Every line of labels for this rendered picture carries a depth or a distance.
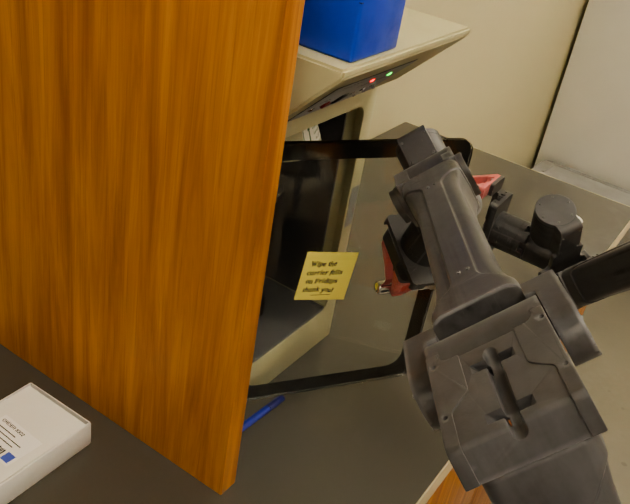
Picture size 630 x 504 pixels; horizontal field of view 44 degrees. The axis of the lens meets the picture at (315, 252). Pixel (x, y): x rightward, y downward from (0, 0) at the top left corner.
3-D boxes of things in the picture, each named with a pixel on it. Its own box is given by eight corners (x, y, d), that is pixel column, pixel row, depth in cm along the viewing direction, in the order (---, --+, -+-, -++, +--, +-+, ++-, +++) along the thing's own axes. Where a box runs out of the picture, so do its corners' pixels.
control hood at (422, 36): (242, 126, 87) (252, 38, 82) (382, 73, 111) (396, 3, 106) (326, 162, 82) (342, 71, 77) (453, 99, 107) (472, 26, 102)
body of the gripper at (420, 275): (407, 293, 93) (432, 260, 87) (380, 223, 98) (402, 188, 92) (453, 287, 96) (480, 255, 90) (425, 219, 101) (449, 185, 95)
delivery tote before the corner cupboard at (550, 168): (493, 240, 377) (512, 180, 360) (525, 214, 407) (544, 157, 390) (614, 294, 350) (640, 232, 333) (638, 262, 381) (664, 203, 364)
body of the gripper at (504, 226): (502, 187, 120) (547, 206, 117) (484, 243, 125) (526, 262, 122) (486, 201, 115) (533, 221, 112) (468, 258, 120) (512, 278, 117)
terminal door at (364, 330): (220, 401, 109) (252, 141, 89) (407, 371, 122) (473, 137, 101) (222, 405, 109) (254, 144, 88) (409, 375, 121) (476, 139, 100)
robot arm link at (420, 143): (396, 212, 81) (471, 173, 79) (357, 129, 86) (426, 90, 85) (426, 248, 92) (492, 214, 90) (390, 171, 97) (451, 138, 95)
